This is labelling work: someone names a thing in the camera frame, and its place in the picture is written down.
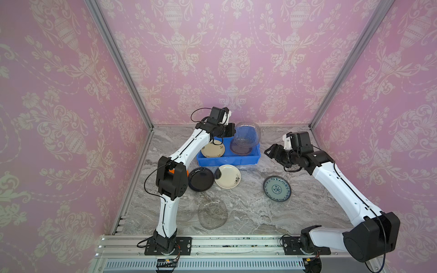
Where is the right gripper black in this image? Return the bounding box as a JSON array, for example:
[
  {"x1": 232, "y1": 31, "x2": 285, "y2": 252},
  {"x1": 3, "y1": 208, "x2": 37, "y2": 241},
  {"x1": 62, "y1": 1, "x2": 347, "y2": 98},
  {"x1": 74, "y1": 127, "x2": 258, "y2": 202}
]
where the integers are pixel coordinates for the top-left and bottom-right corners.
[{"x1": 264, "y1": 144, "x2": 302, "y2": 168}]

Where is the clear glass plate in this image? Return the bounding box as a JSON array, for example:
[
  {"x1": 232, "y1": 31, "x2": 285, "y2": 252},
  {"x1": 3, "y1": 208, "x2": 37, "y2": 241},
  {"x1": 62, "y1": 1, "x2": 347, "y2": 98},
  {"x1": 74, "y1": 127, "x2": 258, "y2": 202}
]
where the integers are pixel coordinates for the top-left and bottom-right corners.
[
  {"x1": 233, "y1": 122, "x2": 261, "y2": 148},
  {"x1": 198, "y1": 199, "x2": 228, "y2": 230},
  {"x1": 176, "y1": 195, "x2": 199, "y2": 223}
]

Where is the brownish glass plate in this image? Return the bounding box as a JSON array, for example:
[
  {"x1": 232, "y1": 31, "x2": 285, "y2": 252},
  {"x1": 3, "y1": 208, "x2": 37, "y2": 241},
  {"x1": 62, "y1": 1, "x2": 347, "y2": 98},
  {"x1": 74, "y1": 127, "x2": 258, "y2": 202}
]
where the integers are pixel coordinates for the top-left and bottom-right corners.
[{"x1": 230, "y1": 141, "x2": 253, "y2": 156}]

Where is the cream plate with characters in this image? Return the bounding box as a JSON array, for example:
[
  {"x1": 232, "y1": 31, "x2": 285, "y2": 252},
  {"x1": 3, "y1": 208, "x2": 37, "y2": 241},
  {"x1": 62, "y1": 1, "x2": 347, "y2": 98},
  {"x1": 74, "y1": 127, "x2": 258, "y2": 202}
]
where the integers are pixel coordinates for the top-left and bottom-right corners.
[{"x1": 201, "y1": 139, "x2": 225, "y2": 158}]

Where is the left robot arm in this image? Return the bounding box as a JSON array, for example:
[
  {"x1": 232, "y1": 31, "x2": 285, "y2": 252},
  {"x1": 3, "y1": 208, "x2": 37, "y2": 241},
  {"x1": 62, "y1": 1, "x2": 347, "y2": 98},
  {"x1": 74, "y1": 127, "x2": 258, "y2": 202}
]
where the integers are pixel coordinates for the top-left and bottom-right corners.
[{"x1": 137, "y1": 107, "x2": 236, "y2": 255}]

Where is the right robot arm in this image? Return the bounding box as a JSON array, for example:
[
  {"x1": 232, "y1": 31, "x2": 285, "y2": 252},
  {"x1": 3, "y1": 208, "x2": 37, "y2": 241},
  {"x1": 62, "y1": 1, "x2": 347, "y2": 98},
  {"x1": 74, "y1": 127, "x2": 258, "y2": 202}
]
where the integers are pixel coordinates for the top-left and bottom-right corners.
[{"x1": 264, "y1": 131, "x2": 401, "y2": 262}]

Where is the blue plastic bin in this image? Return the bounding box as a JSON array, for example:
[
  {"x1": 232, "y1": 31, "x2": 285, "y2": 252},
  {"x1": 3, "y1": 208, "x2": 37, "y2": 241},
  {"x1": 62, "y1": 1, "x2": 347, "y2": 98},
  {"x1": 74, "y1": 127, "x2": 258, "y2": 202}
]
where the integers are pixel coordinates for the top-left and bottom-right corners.
[{"x1": 196, "y1": 137, "x2": 261, "y2": 167}]

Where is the blue patterned porcelain plate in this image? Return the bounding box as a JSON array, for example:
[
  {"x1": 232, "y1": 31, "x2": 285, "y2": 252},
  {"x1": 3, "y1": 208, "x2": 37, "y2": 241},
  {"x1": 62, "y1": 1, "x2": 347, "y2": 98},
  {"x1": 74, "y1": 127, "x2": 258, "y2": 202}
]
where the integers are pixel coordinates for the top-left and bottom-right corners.
[{"x1": 263, "y1": 176, "x2": 292, "y2": 202}]

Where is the cream plate with flowers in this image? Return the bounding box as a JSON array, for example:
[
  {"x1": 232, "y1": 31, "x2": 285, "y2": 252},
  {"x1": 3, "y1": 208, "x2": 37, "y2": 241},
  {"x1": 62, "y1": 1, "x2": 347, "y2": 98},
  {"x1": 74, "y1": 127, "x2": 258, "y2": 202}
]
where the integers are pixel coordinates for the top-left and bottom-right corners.
[{"x1": 214, "y1": 164, "x2": 241, "y2": 190}]

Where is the black round plate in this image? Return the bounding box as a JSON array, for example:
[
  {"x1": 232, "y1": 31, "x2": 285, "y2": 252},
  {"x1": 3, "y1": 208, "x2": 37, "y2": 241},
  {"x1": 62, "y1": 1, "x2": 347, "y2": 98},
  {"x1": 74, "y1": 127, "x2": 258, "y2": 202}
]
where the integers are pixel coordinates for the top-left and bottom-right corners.
[{"x1": 188, "y1": 167, "x2": 215, "y2": 192}]

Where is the orange plate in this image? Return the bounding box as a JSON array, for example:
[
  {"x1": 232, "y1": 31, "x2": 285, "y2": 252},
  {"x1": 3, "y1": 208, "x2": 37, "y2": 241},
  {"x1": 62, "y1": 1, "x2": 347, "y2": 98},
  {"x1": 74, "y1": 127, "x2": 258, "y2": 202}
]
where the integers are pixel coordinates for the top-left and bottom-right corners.
[{"x1": 169, "y1": 166, "x2": 189, "y2": 177}]

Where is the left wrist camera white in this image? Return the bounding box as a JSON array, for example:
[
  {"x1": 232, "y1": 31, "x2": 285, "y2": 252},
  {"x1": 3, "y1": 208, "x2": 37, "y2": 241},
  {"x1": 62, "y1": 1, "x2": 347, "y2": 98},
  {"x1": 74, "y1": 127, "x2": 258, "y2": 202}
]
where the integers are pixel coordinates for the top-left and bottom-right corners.
[{"x1": 221, "y1": 108, "x2": 232, "y2": 126}]

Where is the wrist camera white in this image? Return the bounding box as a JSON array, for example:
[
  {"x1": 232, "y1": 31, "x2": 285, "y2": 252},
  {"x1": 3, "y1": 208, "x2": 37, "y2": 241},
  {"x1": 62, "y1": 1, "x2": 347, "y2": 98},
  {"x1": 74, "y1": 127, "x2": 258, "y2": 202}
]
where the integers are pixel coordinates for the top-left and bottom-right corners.
[
  {"x1": 221, "y1": 108, "x2": 232, "y2": 126},
  {"x1": 282, "y1": 132, "x2": 293, "y2": 151}
]

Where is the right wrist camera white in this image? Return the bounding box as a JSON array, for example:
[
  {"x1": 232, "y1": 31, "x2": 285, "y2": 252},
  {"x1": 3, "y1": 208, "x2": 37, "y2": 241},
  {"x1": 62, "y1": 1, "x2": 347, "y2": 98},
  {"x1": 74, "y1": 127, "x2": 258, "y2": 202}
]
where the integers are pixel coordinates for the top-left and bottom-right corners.
[{"x1": 282, "y1": 132, "x2": 293, "y2": 151}]

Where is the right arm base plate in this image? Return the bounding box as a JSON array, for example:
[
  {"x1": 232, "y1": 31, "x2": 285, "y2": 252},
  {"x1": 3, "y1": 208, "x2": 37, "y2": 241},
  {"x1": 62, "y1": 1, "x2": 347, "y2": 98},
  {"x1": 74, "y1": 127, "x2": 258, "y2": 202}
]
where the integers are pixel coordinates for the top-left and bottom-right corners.
[{"x1": 279, "y1": 234, "x2": 331, "y2": 255}]

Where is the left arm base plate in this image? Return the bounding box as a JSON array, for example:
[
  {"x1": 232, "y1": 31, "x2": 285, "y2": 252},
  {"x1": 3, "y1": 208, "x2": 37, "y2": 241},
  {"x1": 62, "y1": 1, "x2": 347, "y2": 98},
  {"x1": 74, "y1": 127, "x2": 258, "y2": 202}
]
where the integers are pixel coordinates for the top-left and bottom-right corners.
[{"x1": 144, "y1": 237, "x2": 192, "y2": 256}]

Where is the small circuit board with wires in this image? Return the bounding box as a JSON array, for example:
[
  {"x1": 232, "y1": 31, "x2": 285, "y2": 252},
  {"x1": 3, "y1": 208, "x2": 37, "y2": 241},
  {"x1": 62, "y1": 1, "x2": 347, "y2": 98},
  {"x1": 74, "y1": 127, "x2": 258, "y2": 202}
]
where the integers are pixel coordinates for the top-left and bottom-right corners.
[{"x1": 157, "y1": 258, "x2": 179, "y2": 270}]

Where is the left aluminium corner post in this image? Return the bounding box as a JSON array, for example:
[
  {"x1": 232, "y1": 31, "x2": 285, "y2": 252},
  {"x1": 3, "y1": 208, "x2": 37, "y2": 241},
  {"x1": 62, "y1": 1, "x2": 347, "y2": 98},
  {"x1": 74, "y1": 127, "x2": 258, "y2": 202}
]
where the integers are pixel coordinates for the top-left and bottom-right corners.
[{"x1": 84, "y1": 0, "x2": 154, "y2": 131}]

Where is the aluminium corner post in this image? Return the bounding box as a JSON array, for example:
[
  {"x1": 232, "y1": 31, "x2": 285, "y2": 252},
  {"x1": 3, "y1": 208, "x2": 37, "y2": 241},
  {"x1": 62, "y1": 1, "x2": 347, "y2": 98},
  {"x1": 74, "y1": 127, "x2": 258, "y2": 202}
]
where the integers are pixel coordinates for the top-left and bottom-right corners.
[
  {"x1": 84, "y1": 0, "x2": 154, "y2": 131},
  {"x1": 308, "y1": 0, "x2": 394, "y2": 131}
]

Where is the aluminium mounting rail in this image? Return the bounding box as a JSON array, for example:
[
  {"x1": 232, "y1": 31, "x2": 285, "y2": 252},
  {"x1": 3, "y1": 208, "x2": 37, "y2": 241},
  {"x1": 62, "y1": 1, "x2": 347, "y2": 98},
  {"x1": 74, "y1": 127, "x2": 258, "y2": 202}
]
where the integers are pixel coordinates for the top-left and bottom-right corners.
[{"x1": 89, "y1": 234, "x2": 390, "y2": 273}]

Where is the right aluminium corner post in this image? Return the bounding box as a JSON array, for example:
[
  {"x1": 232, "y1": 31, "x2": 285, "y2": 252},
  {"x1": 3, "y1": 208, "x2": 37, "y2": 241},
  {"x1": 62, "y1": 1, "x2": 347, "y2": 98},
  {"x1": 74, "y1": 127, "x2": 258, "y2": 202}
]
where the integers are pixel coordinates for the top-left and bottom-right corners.
[{"x1": 308, "y1": 0, "x2": 394, "y2": 131}]

